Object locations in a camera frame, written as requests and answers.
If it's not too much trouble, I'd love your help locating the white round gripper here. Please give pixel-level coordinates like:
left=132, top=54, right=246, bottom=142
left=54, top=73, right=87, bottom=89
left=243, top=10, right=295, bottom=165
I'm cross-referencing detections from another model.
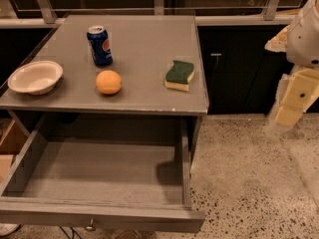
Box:
left=264, top=0, right=319, bottom=127

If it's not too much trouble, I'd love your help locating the blue pepsi can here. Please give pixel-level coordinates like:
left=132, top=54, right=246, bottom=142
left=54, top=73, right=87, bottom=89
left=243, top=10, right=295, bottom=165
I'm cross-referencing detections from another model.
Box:
left=87, top=25, right=113, bottom=67

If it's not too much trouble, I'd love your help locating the grey cabinet with top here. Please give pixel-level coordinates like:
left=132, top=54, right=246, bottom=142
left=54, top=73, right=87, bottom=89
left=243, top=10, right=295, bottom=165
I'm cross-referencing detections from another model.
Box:
left=1, top=15, right=208, bottom=153

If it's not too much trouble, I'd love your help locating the open grey top drawer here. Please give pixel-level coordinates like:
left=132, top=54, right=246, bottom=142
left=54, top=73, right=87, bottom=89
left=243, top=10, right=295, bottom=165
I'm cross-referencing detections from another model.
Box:
left=0, top=113, right=204, bottom=233

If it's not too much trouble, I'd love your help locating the metal drawer knob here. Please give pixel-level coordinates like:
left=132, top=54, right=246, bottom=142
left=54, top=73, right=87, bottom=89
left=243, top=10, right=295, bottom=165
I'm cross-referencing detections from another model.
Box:
left=85, top=219, right=96, bottom=232

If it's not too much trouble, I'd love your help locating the white slanted support pole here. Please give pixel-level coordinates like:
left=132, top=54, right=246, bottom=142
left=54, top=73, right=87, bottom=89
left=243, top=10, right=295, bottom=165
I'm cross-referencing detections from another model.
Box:
left=267, top=74, right=289, bottom=126

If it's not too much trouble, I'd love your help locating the dark low cabinet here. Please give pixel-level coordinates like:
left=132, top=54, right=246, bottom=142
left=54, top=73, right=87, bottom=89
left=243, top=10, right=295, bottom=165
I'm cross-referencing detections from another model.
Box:
left=196, top=24, right=319, bottom=116

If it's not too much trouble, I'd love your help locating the green yellow sponge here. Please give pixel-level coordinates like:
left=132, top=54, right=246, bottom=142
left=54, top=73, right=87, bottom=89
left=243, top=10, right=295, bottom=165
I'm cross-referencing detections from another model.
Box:
left=164, top=60, right=194, bottom=92

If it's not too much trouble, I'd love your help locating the orange fruit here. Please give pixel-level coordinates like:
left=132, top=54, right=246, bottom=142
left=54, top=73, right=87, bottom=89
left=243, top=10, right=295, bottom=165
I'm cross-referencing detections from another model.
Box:
left=96, top=70, right=122, bottom=95

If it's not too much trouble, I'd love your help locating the white bowl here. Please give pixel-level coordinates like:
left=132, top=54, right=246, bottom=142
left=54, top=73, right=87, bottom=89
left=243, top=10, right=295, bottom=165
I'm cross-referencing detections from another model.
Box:
left=8, top=61, right=63, bottom=96

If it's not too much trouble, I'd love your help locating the wooden box at left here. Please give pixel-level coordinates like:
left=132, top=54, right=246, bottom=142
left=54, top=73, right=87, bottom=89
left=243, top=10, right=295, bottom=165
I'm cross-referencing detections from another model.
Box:
left=0, top=120, right=27, bottom=184

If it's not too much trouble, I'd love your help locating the blue cable on floor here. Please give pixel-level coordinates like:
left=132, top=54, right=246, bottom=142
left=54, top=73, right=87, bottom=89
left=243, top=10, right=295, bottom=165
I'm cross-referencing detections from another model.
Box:
left=59, top=226, right=84, bottom=239

